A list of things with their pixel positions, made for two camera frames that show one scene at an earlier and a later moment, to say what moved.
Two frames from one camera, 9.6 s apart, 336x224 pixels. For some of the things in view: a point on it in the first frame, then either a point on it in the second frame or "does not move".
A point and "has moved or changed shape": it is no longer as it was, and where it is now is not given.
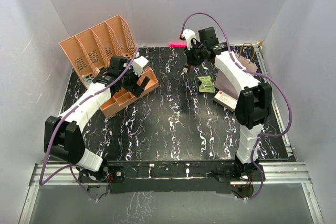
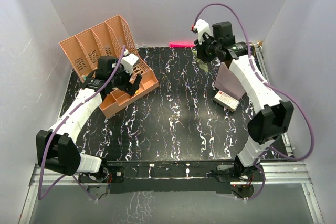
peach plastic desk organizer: [91, 51] does not move
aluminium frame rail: [293, 172] does not move
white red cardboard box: [226, 100] does not move
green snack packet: [206, 86] has moved or changed shape
